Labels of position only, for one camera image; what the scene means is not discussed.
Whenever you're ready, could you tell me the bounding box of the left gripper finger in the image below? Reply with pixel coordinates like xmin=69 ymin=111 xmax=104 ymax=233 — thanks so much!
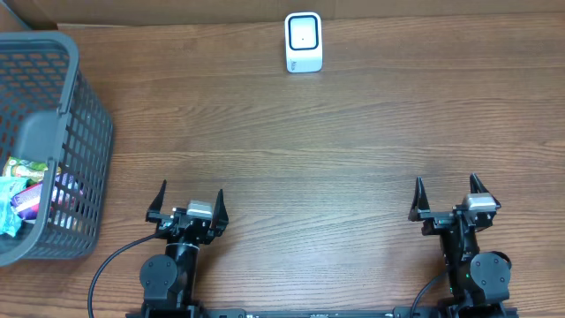
xmin=211 ymin=189 xmax=229 ymax=230
xmin=147 ymin=179 xmax=167 ymax=213

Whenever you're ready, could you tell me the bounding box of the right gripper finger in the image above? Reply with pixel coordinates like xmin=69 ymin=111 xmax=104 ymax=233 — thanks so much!
xmin=470 ymin=173 xmax=501 ymax=208
xmin=409 ymin=177 xmax=431 ymax=221

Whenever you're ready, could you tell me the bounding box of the green yellow snack packet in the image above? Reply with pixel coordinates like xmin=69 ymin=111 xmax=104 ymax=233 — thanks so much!
xmin=2 ymin=156 xmax=49 ymax=185

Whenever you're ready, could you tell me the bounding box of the purple Carefree pad pack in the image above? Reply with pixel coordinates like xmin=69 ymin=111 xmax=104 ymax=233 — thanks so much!
xmin=10 ymin=172 xmax=84 ymax=221

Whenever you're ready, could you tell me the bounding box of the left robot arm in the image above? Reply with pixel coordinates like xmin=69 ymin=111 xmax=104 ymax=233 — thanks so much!
xmin=139 ymin=182 xmax=229 ymax=318

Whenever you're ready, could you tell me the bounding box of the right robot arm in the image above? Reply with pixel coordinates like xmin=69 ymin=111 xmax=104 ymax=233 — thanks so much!
xmin=408 ymin=173 xmax=517 ymax=317

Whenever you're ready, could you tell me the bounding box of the white barcode scanner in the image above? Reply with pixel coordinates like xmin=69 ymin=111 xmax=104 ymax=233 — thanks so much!
xmin=284 ymin=11 xmax=323 ymax=73

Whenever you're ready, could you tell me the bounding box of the grey plastic basket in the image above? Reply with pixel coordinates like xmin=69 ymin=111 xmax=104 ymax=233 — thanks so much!
xmin=1 ymin=32 xmax=114 ymax=266

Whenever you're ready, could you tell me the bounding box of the teal plastic packet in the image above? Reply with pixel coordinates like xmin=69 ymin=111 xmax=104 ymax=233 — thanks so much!
xmin=0 ymin=177 xmax=28 ymax=238

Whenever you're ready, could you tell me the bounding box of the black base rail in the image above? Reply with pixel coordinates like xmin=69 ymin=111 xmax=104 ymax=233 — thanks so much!
xmin=125 ymin=306 xmax=520 ymax=318

